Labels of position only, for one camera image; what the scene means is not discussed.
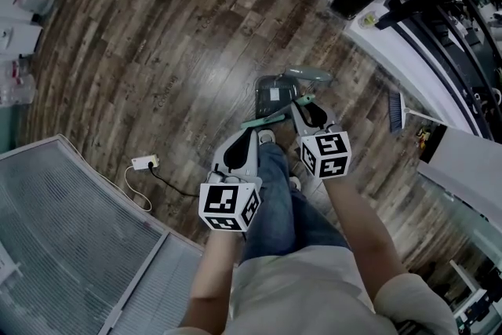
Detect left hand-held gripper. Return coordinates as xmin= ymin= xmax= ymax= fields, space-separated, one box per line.
xmin=198 ymin=128 xmax=263 ymax=233

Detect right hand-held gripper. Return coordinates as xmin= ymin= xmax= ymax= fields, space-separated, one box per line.
xmin=290 ymin=103 xmax=351 ymax=180

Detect green broom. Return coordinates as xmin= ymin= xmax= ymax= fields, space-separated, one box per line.
xmin=239 ymin=94 xmax=316 ymax=130

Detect person's left forearm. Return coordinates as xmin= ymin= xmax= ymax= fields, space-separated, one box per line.
xmin=178 ymin=229 xmax=244 ymax=329

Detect person's right forearm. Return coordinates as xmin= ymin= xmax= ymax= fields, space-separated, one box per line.
xmin=323 ymin=177 xmax=407 ymax=313

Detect person's blue jeans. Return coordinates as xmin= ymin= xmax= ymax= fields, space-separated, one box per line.
xmin=241 ymin=140 xmax=350 ymax=262

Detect white power strip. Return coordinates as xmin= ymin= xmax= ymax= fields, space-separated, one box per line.
xmin=131 ymin=155 xmax=161 ymax=171

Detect dark box with yellow items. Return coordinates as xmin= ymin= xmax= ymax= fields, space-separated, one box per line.
xmin=415 ymin=123 xmax=449 ymax=164

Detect small yellow-green bottle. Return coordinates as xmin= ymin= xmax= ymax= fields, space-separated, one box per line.
xmin=359 ymin=10 xmax=378 ymax=29

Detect black metal railing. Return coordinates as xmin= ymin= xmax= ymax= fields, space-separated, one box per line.
xmin=374 ymin=0 xmax=502 ymax=142

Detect person's cream shirt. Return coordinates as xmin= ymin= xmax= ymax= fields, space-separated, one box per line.
xmin=164 ymin=245 xmax=460 ymax=335

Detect frosted glass panel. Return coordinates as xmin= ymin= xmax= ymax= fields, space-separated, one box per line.
xmin=417 ymin=172 xmax=502 ymax=248

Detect glass partition with blinds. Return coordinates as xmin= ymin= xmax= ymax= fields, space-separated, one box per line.
xmin=0 ymin=135 xmax=205 ymax=335

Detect white water dispenser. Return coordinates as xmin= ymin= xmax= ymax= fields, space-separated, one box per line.
xmin=0 ymin=26 xmax=15 ymax=51

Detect grey dustpan with handle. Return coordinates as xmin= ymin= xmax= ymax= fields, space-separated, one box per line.
xmin=253 ymin=67 xmax=333 ymax=121

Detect black power cable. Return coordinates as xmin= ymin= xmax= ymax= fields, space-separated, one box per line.
xmin=147 ymin=162 xmax=201 ymax=197

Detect grey broom white handle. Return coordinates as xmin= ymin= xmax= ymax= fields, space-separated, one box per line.
xmin=387 ymin=92 xmax=448 ymax=133

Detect white power cable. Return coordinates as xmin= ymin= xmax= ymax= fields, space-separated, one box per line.
xmin=58 ymin=135 xmax=153 ymax=213

